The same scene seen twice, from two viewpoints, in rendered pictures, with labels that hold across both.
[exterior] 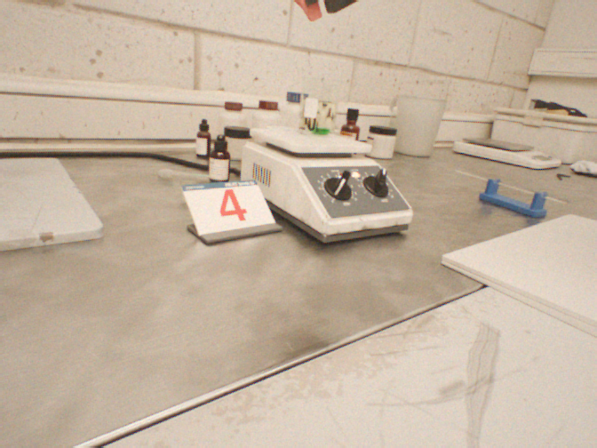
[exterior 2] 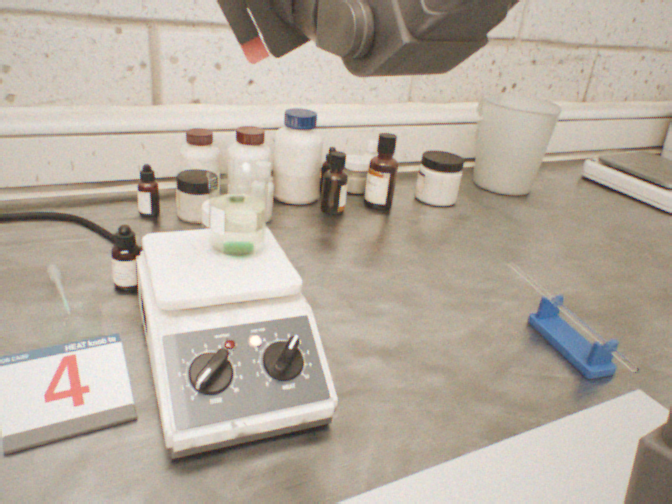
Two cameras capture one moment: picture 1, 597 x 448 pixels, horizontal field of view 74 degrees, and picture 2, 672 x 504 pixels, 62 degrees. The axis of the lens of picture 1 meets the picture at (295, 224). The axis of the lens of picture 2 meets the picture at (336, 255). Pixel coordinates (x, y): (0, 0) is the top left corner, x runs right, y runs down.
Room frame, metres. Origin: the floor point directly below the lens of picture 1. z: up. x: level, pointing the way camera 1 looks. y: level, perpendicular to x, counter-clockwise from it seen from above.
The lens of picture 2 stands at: (0.11, -0.17, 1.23)
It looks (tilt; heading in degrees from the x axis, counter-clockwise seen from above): 28 degrees down; 9
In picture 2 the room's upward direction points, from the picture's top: 7 degrees clockwise
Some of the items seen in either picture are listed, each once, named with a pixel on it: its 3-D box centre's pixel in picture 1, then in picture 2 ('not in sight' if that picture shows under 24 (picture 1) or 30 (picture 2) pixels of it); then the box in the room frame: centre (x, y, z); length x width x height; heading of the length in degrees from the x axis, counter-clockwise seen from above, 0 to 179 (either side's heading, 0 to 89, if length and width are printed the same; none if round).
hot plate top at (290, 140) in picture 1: (309, 140); (219, 262); (0.51, -0.01, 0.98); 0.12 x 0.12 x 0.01; 35
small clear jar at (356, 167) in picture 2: not in sight; (356, 174); (0.96, -0.05, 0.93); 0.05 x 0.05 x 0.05
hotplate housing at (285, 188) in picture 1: (316, 178); (225, 319); (0.49, -0.02, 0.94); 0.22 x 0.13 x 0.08; 35
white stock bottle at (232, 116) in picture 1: (232, 127); (199, 166); (0.82, 0.15, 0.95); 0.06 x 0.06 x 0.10
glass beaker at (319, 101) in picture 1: (318, 106); (239, 209); (0.54, -0.01, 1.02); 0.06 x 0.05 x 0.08; 3
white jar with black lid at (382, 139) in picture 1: (380, 142); (438, 178); (0.98, -0.18, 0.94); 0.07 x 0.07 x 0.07
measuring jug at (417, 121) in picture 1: (412, 124); (506, 142); (1.12, -0.29, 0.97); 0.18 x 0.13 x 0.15; 37
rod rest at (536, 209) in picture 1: (513, 196); (573, 332); (0.63, -0.34, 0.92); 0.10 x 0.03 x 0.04; 31
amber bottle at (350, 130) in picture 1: (349, 133); (382, 170); (0.92, -0.10, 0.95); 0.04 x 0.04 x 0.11
